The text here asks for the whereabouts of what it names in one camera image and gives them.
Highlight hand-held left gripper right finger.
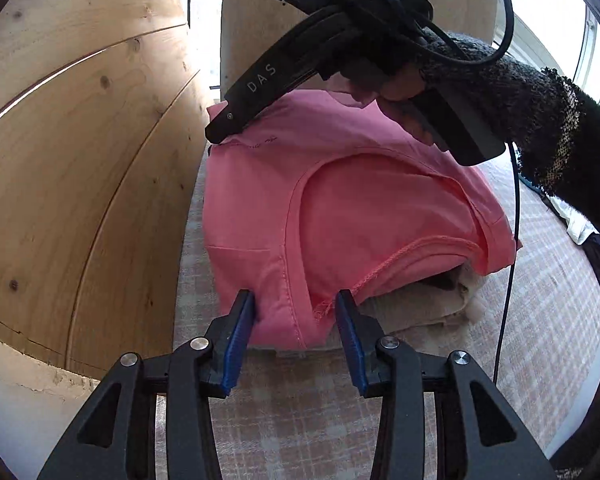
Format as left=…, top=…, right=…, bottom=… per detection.
left=335, top=289, right=556, bottom=480

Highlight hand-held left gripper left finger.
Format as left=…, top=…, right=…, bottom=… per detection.
left=37, top=289, right=256, bottom=480

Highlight pink shirt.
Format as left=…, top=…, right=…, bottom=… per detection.
left=202, top=89, right=523, bottom=351

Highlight white crumpled clothes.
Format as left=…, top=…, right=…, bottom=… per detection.
left=550, top=195, right=600, bottom=246

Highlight person's right hand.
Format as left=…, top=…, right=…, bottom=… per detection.
left=340, top=57, right=448, bottom=151

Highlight beige folded cloth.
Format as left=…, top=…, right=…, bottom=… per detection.
left=275, top=265, right=483, bottom=361

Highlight brown folded cloth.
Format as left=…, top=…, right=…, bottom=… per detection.
left=430, top=272, right=463, bottom=292

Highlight window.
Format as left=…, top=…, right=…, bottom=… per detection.
left=495, top=0, right=600, bottom=121

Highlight checked blanket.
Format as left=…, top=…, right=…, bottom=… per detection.
left=155, top=157, right=600, bottom=480

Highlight pine wood panel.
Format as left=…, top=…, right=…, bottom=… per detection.
left=0, top=0, right=216, bottom=381

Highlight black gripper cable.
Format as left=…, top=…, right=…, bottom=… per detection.
left=425, top=0, right=523, bottom=386

